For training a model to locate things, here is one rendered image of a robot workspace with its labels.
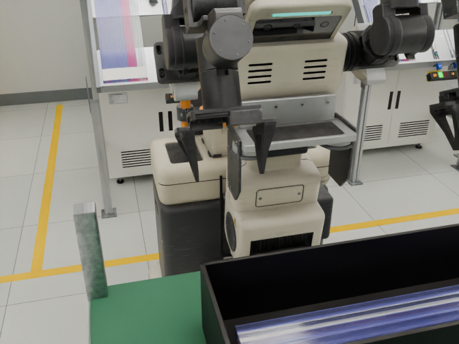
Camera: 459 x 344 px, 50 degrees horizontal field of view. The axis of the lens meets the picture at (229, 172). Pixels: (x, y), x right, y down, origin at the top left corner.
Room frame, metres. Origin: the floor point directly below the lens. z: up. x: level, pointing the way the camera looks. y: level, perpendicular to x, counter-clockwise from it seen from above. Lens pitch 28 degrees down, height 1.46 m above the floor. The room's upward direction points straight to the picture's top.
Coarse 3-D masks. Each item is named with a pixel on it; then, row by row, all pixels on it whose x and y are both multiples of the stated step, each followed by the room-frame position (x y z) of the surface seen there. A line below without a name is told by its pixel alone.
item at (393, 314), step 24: (456, 288) 0.53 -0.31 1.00; (312, 312) 0.49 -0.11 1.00; (336, 312) 0.49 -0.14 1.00; (360, 312) 0.49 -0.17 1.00; (384, 312) 0.49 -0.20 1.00; (408, 312) 0.49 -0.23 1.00; (432, 312) 0.49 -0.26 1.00; (456, 312) 0.49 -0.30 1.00; (240, 336) 0.45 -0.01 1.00; (264, 336) 0.45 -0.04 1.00; (288, 336) 0.45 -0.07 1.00; (312, 336) 0.45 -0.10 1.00; (336, 336) 0.45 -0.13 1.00; (360, 336) 0.45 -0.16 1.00
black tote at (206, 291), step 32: (256, 256) 0.52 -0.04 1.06; (288, 256) 0.53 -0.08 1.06; (320, 256) 0.54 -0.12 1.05; (352, 256) 0.55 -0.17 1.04; (384, 256) 0.56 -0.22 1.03; (416, 256) 0.58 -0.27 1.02; (448, 256) 0.59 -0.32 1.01; (224, 288) 0.51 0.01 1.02; (256, 288) 0.52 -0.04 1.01; (288, 288) 0.53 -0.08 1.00; (320, 288) 0.54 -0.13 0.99; (352, 288) 0.55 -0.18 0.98; (384, 288) 0.57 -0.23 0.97; (416, 288) 0.57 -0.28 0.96; (224, 320) 0.51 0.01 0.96; (256, 320) 0.51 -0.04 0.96
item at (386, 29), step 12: (384, 0) 1.04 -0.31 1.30; (396, 0) 1.02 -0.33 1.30; (408, 0) 1.02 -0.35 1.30; (372, 12) 1.05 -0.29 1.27; (384, 12) 1.01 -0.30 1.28; (396, 12) 1.06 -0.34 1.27; (408, 12) 1.06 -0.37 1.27; (420, 12) 1.03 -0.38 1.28; (372, 24) 1.04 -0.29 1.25; (384, 24) 1.00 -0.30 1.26; (396, 24) 0.99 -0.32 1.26; (432, 24) 1.01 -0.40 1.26; (372, 36) 1.04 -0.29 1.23; (384, 36) 0.99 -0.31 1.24; (396, 36) 0.98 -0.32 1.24; (432, 36) 1.00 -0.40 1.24; (372, 48) 1.03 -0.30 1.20; (384, 48) 0.99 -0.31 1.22; (396, 48) 0.98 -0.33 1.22
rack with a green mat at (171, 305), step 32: (96, 224) 0.57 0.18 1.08; (96, 256) 0.56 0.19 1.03; (96, 288) 0.56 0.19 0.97; (128, 288) 0.59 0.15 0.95; (160, 288) 0.59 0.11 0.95; (192, 288) 0.59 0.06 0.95; (96, 320) 0.52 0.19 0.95; (128, 320) 0.52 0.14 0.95; (160, 320) 0.52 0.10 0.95; (192, 320) 0.52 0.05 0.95
